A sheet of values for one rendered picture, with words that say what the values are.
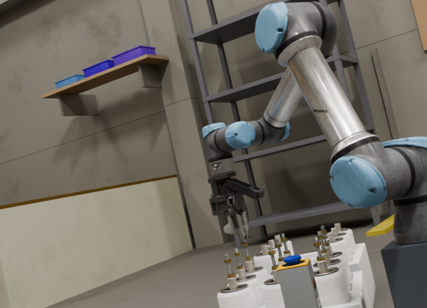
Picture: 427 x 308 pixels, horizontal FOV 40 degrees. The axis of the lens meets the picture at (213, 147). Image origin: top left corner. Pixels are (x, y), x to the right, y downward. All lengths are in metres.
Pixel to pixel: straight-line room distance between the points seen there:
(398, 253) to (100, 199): 3.42
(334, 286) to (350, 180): 0.32
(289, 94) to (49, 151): 5.38
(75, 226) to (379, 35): 2.77
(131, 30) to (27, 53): 1.52
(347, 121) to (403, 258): 0.32
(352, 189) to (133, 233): 3.63
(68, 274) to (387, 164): 3.21
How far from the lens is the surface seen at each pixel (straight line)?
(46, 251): 4.12
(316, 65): 1.37
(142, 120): 5.94
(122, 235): 4.68
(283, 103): 1.66
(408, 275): 1.38
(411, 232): 1.37
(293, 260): 1.32
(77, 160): 6.54
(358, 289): 1.60
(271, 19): 1.41
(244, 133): 1.65
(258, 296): 1.65
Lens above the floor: 0.52
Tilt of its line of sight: 4 degrees up
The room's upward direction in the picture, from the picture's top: 13 degrees counter-clockwise
